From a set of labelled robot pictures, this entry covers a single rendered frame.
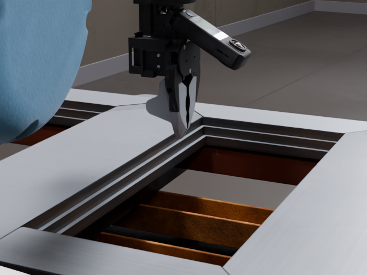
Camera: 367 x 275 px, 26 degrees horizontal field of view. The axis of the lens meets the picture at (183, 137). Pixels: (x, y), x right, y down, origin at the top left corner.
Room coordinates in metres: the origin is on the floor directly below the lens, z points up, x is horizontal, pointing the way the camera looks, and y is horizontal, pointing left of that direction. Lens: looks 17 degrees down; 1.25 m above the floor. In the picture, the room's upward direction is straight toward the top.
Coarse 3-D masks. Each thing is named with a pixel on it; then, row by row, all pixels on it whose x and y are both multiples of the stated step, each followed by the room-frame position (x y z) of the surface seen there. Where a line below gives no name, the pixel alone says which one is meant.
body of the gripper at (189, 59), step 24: (144, 0) 1.12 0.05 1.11; (168, 0) 1.09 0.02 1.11; (192, 0) 1.11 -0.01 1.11; (144, 24) 1.12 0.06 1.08; (168, 24) 1.11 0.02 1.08; (144, 48) 1.10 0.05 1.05; (168, 48) 1.09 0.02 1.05; (192, 48) 1.12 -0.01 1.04; (144, 72) 1.11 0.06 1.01; (192, 72) 1.12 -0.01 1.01
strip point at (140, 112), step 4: (144, 108) 1.47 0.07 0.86; (108, 112) 1.43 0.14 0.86; (112, 112) 1.43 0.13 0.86; (116, 112) 1.43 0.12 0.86; (120, 112) 1.43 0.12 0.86; (124, 112) 1.43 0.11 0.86; (128, 112) 1.43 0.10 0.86; (132, 112) 1.43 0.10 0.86; (136, 112) 1.43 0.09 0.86; (140, 112) 1.43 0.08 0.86; (144, 112) 1.43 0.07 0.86; (148, 112) 1.43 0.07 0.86; (140, 116) 1.41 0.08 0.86; (144, 116) 1.41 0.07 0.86; (148, 116) 1.41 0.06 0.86; (152, 116) 1.41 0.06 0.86
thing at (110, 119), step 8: (104, 112) 1.43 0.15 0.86; (88, 120) 1.38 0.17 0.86; (96, 120) 1.38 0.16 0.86; (104, 120) 1.38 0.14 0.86; (112, 120) 1.38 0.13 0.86; (120, 120) 1.38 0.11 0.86; (128, 120) 1.38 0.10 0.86; (136, 120) 1.38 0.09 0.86; (144, 120) 1.38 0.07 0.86; (152, 120) 1.38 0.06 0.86; (160, 120) 1.38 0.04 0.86; (128, 128) 1.33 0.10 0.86; (136, 128) 1.33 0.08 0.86; (144, 128) 1.33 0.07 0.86; (152, 128) 1.33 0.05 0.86; (160, 128) 1.33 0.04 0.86; (168, 128) 1.33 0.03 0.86
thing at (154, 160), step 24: (72, 120) 1.51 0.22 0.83; (192, 120) 1.38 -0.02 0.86; (216, 120) 1.40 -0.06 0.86; (168, 144) 1.28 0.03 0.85; (192, 144) 1.34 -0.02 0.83; (216, 144) 1.38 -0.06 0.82; (240, 144) 1.36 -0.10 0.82; (264, 144) 1.34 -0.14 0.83; (288, 144) 1.33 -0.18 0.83; (312, 144) 1.31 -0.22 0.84; (120, 168) 1.13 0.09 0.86; (144, 168) 1.18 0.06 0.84; (168, 168) 1.24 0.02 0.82; (96, 192) 1.06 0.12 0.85; (120, 192) 1.10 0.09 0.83; (48, 216) 0.95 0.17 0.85; (72, 216) 0.99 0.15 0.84; (96, 216) 1.03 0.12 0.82; (0, 264) 0.80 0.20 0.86
